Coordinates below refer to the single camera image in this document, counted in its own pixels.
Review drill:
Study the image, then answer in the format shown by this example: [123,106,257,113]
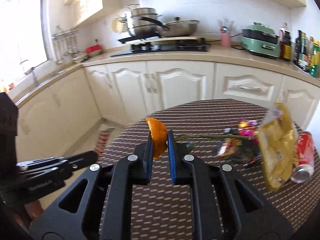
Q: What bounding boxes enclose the orange peel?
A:
[145,118,168,160]

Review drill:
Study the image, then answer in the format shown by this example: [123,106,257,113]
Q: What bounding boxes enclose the cream lower kitchen cabinets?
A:
[16,61,319,161]

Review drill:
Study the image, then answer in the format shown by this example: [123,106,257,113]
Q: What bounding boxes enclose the small colourful snack wrapper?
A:
[215,138,261,168]

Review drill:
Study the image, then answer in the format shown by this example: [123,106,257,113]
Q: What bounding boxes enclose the brown polka dot tablecloth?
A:
[100,99,319,239]

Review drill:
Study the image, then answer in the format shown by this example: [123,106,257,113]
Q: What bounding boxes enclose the pink flower with stem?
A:
[174,119,258,141]

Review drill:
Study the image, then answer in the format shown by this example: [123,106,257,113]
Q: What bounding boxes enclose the red soda can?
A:
[290,131,315,184]

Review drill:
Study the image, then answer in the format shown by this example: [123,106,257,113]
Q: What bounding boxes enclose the yellow snack bag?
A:
[257,102,298,191]

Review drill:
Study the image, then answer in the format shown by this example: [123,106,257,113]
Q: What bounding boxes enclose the chrome sink faucet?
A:
[20,59,39,87]

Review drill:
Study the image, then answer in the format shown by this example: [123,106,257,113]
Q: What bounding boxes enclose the hanging utensil rack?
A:
[52,25,80,64]

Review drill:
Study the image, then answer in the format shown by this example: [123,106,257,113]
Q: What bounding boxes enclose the red bowl on counter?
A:
[86,44,102,57]

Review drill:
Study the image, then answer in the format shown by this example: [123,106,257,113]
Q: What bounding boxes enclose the green bottle on counter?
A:
[309,40,319,78]

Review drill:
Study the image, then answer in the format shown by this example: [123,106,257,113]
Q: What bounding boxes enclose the black gas stove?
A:
[111,36,210,57]

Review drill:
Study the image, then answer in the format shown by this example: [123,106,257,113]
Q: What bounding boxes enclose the pink utensil holder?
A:
[221,32,232,48]

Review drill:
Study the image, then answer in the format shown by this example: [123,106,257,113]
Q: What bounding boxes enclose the dark soy sauce bottle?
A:
[279,26,292,61]

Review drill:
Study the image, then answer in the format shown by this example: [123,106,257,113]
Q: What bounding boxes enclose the green electric cooker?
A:
[241,22,280,59]

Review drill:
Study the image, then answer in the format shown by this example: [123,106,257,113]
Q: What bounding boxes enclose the round cream steamer tray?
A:
[111,17,126,34]

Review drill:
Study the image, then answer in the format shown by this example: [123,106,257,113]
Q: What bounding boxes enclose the stacked steel steamer pot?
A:
[126,3,158,38]

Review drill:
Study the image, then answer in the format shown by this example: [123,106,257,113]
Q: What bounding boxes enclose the window frame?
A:
[1,0,50,91]

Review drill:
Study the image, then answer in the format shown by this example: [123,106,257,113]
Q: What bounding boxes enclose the steel wok with handle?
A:
[138,16,200,37]

